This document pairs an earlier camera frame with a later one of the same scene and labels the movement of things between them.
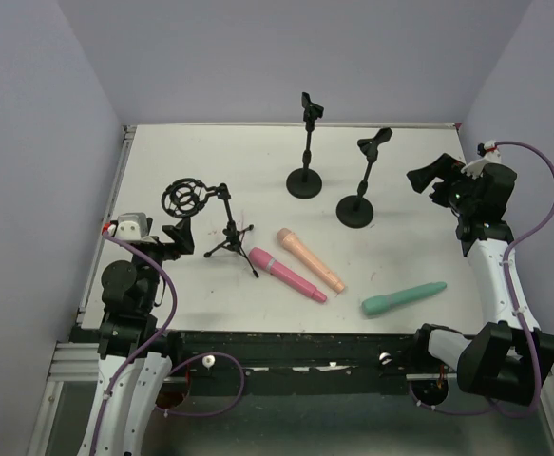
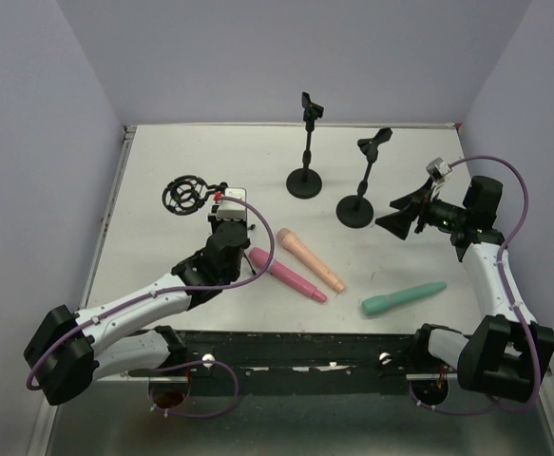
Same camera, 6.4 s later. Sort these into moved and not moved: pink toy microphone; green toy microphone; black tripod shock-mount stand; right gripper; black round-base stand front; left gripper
Moved: right gripper; left gripper
Not moved: green toy microphone; black round-base stand front; pink toy microphone; black tripod shock-mount stand
